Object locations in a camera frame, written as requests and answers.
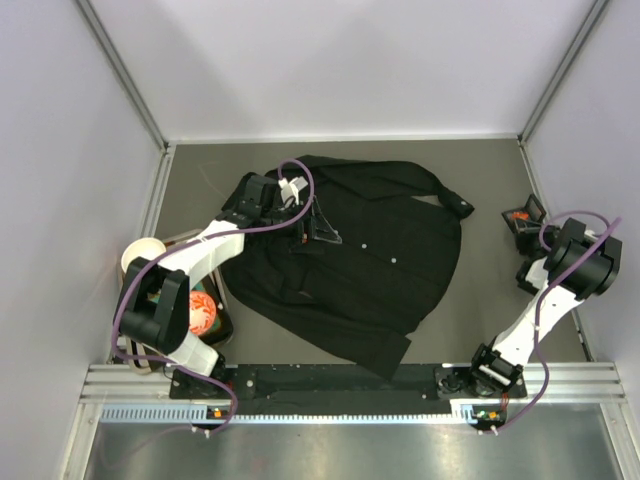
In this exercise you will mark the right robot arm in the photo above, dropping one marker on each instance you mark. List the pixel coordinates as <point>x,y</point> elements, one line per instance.
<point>578,264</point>

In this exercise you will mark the black box green lining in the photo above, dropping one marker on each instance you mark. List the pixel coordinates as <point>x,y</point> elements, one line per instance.
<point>223,328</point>

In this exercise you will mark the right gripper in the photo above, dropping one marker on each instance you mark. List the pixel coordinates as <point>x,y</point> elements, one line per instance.
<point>526,230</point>

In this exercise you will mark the small black open box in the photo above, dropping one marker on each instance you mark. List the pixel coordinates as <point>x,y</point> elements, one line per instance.
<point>537,213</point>

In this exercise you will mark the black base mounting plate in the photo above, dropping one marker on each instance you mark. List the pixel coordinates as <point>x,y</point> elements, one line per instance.
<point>347,389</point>

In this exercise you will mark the aluminium frame rail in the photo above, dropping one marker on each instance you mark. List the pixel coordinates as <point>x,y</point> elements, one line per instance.
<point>568,383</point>

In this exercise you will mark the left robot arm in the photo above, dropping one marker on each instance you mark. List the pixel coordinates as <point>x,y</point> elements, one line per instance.
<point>154,304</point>

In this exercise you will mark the white paper cup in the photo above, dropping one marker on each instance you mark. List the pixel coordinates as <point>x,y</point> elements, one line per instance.
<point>148,248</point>

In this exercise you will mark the orange white patterned ball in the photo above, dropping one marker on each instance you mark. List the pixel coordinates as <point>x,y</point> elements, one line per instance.
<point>203,312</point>

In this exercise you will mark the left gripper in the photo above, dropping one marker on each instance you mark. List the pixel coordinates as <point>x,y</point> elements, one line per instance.
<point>307,220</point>

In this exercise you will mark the black button shirt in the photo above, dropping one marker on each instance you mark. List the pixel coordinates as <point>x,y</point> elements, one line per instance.
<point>360,300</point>

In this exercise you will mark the white slotted cable duct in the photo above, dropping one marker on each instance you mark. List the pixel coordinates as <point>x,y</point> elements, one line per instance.
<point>205,415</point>

